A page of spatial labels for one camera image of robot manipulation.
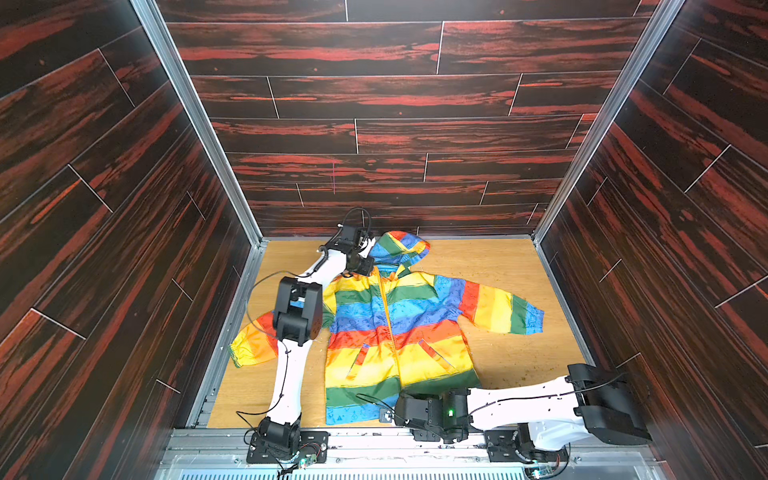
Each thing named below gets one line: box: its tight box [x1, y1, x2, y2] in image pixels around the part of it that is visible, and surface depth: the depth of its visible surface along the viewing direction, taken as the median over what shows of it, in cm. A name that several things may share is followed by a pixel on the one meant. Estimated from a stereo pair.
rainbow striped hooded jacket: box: [230, 230, 545, 425], surface depth 95 cm
